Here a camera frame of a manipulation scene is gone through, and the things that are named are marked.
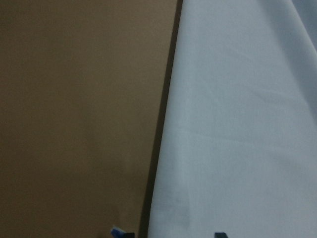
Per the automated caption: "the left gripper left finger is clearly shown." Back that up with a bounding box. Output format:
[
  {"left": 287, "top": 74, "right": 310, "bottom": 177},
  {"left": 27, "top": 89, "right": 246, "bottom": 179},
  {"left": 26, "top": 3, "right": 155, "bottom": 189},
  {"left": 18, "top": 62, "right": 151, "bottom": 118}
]
[{"left": 110, "top": 226, "right": 135, "bottom": 238}]

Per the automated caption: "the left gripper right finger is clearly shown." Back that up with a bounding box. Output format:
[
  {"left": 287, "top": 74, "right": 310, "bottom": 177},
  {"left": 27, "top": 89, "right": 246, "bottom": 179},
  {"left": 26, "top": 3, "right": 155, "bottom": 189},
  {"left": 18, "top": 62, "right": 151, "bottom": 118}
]
[{"left": 214, "top": 232, "right": 228, "bottom": 238}]

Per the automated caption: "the light blue t-shirt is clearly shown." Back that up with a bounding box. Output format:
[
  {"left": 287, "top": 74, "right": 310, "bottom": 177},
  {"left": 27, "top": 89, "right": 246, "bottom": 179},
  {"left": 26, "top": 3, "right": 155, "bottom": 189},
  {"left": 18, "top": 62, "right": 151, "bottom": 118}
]
[{"left": 148, "top": 0, "right": 317, "bottom": 238}]

